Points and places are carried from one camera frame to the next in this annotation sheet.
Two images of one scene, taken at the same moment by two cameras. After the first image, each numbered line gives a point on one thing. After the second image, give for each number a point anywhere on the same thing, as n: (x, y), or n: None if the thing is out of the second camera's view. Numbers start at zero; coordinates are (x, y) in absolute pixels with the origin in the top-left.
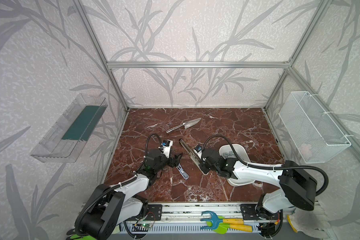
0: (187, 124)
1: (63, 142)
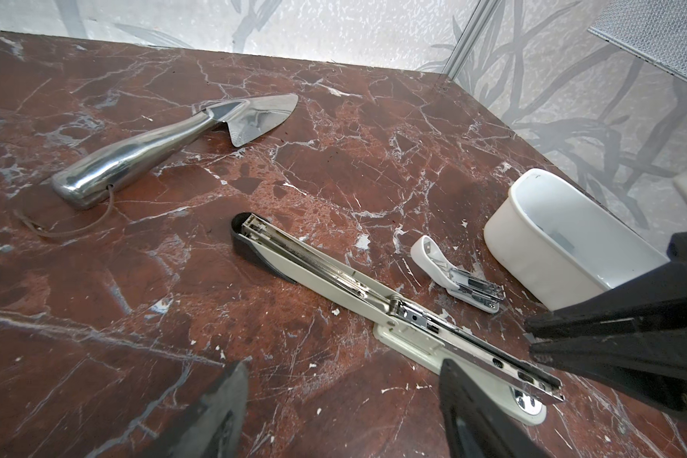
0: (246, 118)
1: None
